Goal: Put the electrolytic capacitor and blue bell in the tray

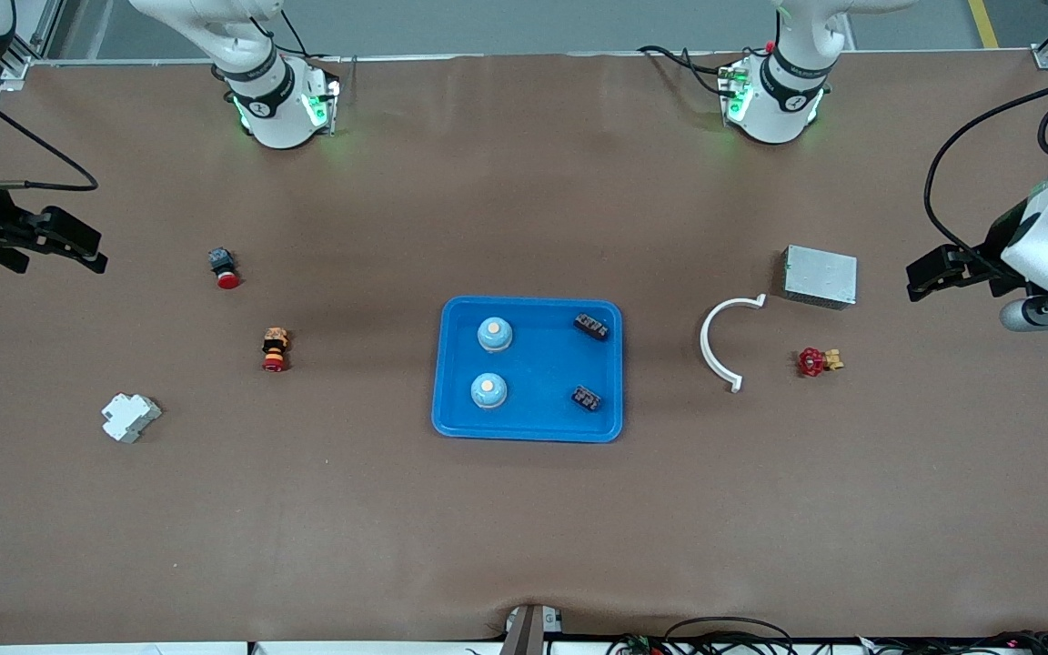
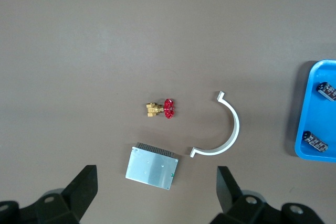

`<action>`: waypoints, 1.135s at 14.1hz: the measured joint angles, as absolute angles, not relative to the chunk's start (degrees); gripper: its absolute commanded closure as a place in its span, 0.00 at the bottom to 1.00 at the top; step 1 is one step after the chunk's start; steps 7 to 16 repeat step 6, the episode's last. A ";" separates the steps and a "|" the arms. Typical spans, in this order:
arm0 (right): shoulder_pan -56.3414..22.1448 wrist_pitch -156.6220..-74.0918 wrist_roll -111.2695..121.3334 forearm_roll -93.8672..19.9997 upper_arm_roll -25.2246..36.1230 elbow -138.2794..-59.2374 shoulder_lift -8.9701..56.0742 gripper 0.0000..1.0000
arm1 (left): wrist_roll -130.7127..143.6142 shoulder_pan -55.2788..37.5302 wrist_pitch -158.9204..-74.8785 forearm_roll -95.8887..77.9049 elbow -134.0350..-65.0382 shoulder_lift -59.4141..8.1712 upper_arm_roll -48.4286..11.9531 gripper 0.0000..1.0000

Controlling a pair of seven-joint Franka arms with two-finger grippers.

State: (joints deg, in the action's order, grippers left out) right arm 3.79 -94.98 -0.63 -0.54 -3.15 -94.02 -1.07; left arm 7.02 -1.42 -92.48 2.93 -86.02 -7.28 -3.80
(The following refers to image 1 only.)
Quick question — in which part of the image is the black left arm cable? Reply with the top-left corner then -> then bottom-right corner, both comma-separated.
923,80 -> 1048,267

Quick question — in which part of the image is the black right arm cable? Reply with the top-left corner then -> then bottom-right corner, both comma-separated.
0,65 -> 99,194

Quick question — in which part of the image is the red handle brass valve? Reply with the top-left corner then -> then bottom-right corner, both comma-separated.
797,347 -> 845,378

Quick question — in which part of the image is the red emergency button black base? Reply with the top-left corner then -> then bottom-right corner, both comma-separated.
207,247 -> 242,291

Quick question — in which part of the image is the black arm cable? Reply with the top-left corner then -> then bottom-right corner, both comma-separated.
923,80 -> 1048,267
0,65 -> 99,194

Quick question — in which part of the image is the red yellow push button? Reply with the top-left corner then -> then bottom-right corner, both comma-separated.
261,327 -> 291,374

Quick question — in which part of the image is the white curved plastic clamp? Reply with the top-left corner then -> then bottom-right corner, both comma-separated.
700,293 -> 768,394

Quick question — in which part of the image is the white circuit breaker block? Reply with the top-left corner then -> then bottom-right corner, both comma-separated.
101,393 -> 163,445

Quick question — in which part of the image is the blue dome bell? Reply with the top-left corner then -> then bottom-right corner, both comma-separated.
470,372 -> 509,410
477,317 -> 515,354

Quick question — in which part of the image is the blue plastic tray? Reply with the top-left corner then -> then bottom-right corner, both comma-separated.
431,296 -> 625,445

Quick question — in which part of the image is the grey metal table bracket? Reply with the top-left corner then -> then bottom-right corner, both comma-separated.
499,603 -> 564,655

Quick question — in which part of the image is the black base cable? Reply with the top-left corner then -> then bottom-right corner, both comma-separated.
638,44 -> 727,96

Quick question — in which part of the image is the black cable bundle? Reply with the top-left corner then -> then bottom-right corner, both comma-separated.
606,616 -> 1048,655

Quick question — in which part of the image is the grey metal power supply box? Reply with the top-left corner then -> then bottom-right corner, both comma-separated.
781,244 -> 859,311

